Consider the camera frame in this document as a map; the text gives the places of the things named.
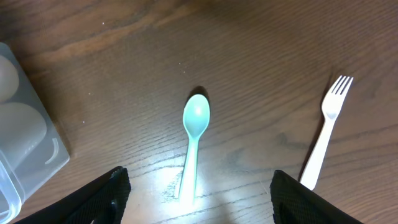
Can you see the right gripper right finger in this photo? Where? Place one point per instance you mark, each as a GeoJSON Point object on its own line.
{"type": "Point", "coordinates": [293, 203]}

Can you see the clear plastic container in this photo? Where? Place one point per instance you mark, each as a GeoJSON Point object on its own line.
{"type": "Point", "coordinates": [18, 184]}

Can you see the white cup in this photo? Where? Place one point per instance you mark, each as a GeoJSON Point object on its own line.
{"type": "Point", "coordinates": [9, 79]}

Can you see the white plastic fork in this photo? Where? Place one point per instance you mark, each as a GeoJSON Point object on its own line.
{"type": "Point", "coordinates": [331, 108]}

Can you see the pale green plastic spoon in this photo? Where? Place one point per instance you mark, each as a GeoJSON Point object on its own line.
{"type": "Point", "coordinates": [196, 118]}

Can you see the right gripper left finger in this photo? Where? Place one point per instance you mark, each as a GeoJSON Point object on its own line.
{"type": "Point", "coordinates": [102, 201]}

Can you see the grey cup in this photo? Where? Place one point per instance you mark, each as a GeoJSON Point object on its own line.
{"type": "Point", "coordinates": [22, 129]}

